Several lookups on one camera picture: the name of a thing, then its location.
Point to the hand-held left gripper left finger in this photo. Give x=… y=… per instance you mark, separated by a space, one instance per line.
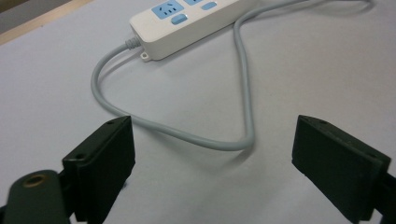
x=102 y=168

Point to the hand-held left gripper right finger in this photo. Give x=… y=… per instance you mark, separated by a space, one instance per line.
x=336 y=168

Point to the white power strip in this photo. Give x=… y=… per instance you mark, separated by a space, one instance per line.
x=174 y=28

